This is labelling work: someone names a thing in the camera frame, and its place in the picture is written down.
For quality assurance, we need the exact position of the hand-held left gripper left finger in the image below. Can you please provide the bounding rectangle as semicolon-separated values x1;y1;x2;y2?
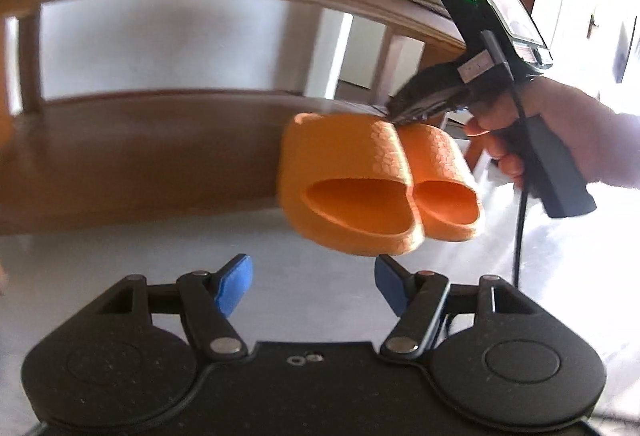
95;255;253;361

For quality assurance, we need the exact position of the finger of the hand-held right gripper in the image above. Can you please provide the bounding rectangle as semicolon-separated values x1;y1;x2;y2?
382;97;453;126

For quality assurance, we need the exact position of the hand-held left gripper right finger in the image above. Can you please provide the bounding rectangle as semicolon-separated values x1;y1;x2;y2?
374;255;540;361

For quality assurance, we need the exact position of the orange slipper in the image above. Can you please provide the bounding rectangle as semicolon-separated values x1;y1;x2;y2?
277;112;426;257
395;122;486;241

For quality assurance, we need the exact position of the wooden shoe rack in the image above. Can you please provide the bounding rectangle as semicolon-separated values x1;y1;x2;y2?
0;0;546;234

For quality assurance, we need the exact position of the person's right forearm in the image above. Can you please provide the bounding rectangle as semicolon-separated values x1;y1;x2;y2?
585;99;640;191

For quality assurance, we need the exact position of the person's right hand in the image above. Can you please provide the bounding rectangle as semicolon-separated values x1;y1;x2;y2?
464;76;601;189

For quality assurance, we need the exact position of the black cable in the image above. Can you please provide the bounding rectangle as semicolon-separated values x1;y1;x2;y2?
480;30;530;292

